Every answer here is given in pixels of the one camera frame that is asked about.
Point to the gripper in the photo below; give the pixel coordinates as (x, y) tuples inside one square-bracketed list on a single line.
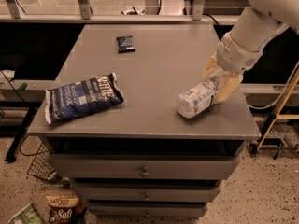
[(235, 57)]

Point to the clear blue plastic bottle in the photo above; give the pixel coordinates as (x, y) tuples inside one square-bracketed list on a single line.
[(197, 99)]

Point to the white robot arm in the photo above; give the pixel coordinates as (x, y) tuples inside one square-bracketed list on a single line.
[(263, 20)]

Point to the dark blue rxbar blueberry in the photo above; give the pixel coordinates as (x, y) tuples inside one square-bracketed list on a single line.
[(125, 44)]

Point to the grey drawer cabinet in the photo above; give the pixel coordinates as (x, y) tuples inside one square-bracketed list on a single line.
[(103, 154)]

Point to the top drawer knob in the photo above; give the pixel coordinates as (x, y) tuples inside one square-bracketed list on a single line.
[(144, 172)]

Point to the drawer knob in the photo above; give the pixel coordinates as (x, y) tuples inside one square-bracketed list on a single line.
[(146, 197), (144, 172)]

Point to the middle drawer knob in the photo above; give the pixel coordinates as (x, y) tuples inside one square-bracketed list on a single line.
[(146, 197)]

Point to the blue kettle chips bag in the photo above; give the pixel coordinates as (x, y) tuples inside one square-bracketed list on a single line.
[(83, 98)]

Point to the black table leg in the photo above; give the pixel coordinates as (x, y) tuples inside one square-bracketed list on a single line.
[(10, 157)]

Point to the late july chips bag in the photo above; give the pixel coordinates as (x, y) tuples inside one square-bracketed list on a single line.
[(65, 209)]

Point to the green snack bag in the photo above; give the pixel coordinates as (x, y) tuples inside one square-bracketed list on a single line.
[(27, 215)]

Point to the metal railing frame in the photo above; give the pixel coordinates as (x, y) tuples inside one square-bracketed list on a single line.
[(118, 11)]

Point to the yellow rolling cart frame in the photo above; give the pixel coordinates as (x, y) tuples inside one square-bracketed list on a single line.
[(276, 114)]

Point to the black wire basket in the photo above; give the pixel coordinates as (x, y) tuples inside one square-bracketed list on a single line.
[(40, 167)]

